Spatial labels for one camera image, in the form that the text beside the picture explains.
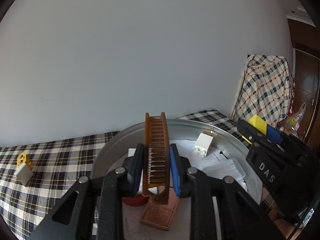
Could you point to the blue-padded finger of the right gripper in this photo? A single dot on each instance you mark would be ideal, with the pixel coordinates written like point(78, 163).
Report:
point(273, 135)

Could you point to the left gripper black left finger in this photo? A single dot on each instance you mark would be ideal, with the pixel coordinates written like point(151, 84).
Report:
point(134, 174)

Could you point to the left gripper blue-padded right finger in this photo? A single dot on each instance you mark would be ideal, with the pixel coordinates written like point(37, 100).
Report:
point(179, 172)

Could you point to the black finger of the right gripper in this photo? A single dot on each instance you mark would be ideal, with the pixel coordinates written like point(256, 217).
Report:
point(250, 133)

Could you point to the yellow cube block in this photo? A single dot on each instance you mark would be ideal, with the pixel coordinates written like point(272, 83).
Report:
point(259, 123)

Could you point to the brown plastic comb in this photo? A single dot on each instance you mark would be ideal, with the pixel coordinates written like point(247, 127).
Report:
point(156, 171)

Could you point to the white power adapter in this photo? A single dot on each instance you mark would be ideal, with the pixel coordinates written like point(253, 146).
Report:
point(23, 174)

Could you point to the yellow cartoon face toy block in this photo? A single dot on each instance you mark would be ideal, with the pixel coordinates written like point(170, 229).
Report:
point(24, 159)

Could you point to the plastic bag with smiley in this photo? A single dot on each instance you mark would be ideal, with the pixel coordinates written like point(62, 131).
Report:
point(291, 124)

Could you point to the white toy brick with studs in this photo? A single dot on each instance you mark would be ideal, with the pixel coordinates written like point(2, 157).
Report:
point(203, 143)

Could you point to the red round object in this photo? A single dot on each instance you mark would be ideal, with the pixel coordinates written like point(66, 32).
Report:
point(138, 200)

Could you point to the white paper packets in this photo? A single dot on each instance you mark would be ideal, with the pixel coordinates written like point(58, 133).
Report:
point(214, 164)

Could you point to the plaid cloth covered furniture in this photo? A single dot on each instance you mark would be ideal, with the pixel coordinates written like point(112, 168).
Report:
point(265, 89)

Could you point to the brown wooden door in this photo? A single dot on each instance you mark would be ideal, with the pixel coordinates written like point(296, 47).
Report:
point(305, 42)

